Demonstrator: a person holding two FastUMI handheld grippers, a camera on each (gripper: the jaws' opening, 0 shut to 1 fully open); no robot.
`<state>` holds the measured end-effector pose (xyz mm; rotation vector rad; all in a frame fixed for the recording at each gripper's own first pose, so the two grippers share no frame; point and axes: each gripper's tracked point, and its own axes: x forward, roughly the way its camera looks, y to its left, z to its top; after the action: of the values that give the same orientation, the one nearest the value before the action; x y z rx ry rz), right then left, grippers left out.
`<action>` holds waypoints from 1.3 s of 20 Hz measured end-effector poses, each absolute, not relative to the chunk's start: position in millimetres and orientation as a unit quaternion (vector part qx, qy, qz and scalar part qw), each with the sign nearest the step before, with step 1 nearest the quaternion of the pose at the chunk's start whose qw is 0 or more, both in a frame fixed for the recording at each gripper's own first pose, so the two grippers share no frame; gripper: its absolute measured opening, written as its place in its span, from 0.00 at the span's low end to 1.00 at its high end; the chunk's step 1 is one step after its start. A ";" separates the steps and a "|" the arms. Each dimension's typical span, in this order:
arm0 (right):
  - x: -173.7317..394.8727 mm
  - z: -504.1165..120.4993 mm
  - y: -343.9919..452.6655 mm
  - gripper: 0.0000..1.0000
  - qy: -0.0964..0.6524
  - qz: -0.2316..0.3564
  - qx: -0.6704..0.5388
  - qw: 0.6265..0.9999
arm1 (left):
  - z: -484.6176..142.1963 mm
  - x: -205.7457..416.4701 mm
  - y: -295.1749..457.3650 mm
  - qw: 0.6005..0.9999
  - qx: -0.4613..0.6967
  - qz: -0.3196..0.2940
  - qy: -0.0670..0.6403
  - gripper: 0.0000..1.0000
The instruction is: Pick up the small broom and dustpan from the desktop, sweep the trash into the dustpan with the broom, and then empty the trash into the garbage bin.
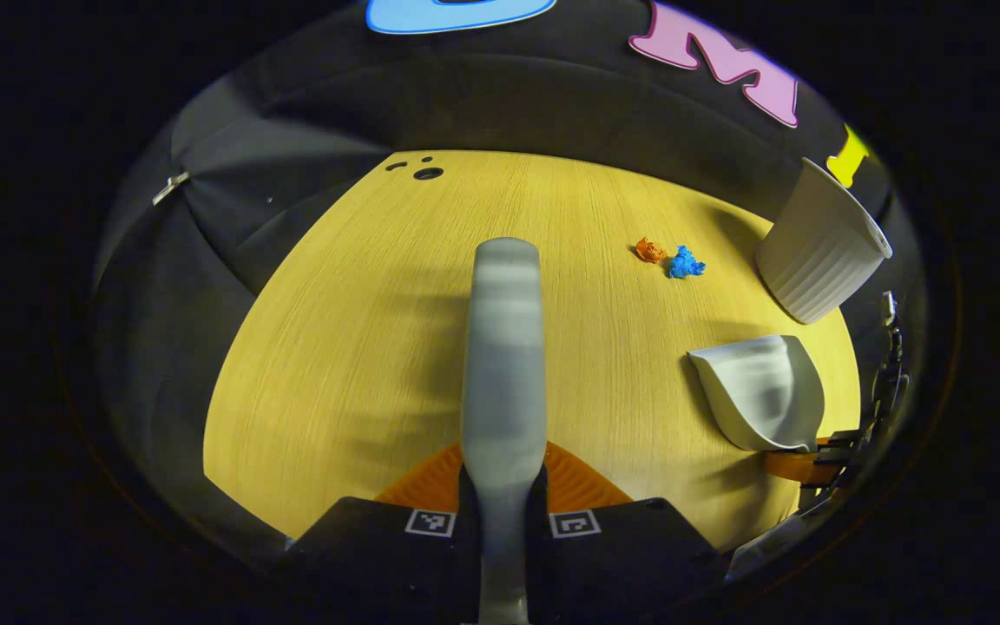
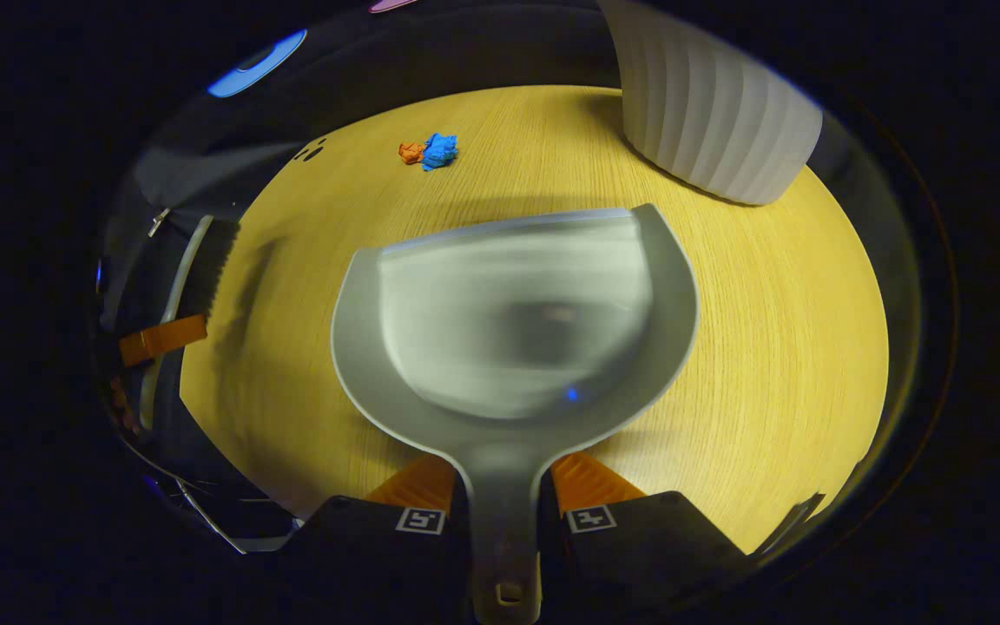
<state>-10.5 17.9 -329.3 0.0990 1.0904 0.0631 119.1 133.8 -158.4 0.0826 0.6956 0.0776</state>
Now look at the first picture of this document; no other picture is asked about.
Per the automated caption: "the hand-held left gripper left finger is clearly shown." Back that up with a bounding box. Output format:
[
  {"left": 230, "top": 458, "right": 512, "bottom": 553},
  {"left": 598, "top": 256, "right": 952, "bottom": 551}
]
[{"left": 287, "top": 441, "right": 480, "bottom": 625}]

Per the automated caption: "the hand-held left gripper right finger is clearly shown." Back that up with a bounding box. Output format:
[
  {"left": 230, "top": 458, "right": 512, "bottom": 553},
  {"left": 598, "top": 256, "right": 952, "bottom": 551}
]
[{"left": 526, "top": 441, "right": 722, "bottom": 621}]

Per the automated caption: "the white dustpan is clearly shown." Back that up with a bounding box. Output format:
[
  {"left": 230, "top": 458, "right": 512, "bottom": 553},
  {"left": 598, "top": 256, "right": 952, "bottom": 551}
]
[{"left": 688, "top": 335, "right": 826, "bottom": 454}]

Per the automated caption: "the white garbage bin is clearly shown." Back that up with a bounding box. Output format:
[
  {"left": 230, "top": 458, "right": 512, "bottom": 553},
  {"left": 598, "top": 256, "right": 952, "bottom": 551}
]
[{"left": 756, "top": 158, "right": 893, "bottom": 325}]

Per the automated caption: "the small grey broom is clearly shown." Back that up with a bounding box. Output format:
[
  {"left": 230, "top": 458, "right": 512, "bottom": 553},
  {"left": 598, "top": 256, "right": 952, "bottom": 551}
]
[{"left": 461, "top": 237, "right": 549, "bottom": 625}]

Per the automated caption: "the blue paper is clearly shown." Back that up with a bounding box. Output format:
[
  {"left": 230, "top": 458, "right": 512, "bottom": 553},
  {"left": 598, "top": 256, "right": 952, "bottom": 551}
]
[{"left": 668, "top": 245, "right": 707, "bottom": 280}]

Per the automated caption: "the wooden desktop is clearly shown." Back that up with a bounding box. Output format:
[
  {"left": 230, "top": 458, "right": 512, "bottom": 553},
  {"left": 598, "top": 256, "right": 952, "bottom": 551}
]
[{"left": 203, "top": 149, "right": 861, "bottom": 552}]

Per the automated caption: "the silver metal clip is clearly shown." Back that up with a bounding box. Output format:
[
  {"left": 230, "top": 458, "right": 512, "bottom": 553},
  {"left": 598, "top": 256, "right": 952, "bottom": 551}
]
[{"left": 152, "top": 172, "right": 191, "bottom": 207}]

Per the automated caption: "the black backdrop cloth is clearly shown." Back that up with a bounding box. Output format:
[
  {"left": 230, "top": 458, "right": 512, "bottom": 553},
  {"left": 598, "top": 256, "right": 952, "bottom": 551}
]
[{"left": 92, "top": 0, "right": 931, "bottom": 574}]

